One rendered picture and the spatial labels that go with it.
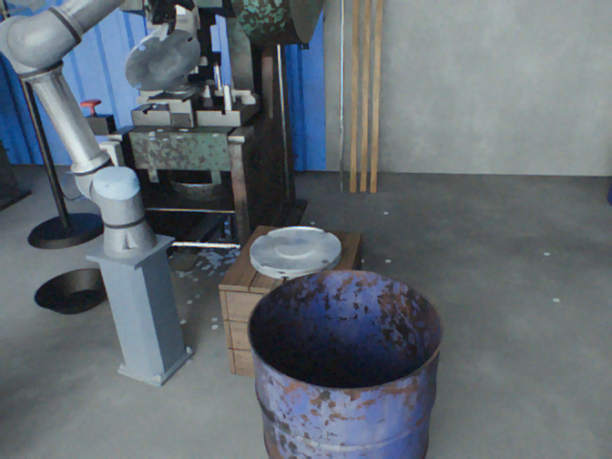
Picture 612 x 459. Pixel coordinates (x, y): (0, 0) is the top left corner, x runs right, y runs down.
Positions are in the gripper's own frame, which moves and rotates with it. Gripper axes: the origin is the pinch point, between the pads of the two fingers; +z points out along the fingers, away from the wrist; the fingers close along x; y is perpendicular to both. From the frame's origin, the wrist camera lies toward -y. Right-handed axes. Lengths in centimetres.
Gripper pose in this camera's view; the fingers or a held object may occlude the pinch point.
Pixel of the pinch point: (162, 36)
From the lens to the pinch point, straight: 188.9
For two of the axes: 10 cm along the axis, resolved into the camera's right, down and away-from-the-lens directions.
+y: -7.5, 3.3, -5.8
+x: 5.3, 8.2, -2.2
